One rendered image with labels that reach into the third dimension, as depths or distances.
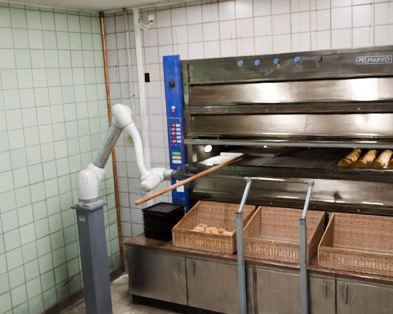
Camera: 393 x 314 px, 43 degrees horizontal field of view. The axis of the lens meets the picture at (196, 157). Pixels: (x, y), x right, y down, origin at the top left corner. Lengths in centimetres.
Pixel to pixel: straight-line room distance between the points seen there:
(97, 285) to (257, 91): 202
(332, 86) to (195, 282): 187
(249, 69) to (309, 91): 54
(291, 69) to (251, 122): 54
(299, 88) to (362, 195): 95
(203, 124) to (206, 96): 24
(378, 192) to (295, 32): 137
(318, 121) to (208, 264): 141
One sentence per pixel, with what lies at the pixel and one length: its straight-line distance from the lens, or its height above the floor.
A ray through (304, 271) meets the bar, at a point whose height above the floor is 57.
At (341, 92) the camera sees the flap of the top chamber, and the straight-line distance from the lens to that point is 390.
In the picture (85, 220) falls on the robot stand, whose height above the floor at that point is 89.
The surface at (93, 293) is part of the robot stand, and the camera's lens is 421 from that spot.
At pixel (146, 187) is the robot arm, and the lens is 381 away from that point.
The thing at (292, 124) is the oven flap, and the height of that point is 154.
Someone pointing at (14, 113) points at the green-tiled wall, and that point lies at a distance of 409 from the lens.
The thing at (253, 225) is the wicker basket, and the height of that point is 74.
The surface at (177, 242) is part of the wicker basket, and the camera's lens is 415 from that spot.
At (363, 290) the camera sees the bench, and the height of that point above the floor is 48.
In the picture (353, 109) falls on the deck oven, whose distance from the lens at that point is 390.
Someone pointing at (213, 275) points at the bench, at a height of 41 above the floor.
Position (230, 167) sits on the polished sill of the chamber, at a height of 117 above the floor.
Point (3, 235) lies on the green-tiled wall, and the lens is 409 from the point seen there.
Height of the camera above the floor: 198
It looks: 9 degrees down
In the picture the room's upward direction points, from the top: 3 degrees counter-clockwise
